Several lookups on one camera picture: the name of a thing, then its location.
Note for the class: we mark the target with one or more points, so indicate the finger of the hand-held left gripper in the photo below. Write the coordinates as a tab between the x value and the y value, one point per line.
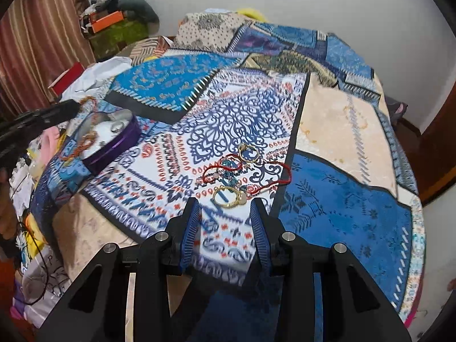
50	115

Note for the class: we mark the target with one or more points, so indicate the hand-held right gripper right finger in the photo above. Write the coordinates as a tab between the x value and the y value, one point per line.
259	231

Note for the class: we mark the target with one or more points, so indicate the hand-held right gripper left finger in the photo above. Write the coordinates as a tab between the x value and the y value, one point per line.
190	228

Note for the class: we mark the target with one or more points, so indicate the purple heart-shaped tin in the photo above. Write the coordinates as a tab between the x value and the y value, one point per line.
114	146

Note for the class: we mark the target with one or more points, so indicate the person's left hand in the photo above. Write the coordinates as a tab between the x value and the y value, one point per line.
6	213

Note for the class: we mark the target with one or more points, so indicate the red box with white lid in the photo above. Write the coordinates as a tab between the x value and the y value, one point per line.
67	76

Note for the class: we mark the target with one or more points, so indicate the white cloth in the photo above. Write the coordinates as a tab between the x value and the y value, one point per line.
103	73

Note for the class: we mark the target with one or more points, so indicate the blue patchwork blanket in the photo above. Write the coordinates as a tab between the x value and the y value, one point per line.
338	221

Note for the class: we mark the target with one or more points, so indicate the striped brown curtain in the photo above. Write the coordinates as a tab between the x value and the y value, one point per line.
39	35

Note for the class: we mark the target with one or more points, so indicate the yellow cartoon bag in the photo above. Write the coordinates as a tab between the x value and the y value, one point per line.
32	237

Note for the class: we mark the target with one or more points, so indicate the green patterned cloth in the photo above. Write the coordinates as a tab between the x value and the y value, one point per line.
117	37

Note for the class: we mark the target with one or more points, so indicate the orange box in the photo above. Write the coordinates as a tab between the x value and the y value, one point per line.
107	17

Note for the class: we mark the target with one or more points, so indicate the orange striped patterned cloth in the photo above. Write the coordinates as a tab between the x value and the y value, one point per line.
149	48

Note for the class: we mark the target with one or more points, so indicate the dark grey cushion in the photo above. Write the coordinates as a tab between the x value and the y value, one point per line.
142	9

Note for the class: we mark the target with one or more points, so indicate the white plastic bag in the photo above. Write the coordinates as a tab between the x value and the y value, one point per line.
39	288

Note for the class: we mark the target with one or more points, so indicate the grey slipper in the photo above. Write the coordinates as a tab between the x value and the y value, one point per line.
397	108

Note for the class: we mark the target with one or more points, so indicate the brown wooden door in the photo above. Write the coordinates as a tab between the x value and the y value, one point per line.
445	124

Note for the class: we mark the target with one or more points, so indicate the yellow round object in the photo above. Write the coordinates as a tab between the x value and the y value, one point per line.
253	13

